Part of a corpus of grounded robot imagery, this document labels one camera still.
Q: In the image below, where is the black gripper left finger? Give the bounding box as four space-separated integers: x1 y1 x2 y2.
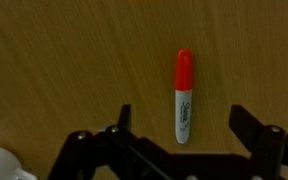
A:
97 104 139 157

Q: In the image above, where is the white ceramic mug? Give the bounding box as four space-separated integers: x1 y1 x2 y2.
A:
0 147 38 180

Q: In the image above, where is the red capped white marker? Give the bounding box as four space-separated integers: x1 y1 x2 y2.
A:
175 49 193 144

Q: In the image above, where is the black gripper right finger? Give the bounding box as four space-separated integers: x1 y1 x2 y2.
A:
229 105 285 165

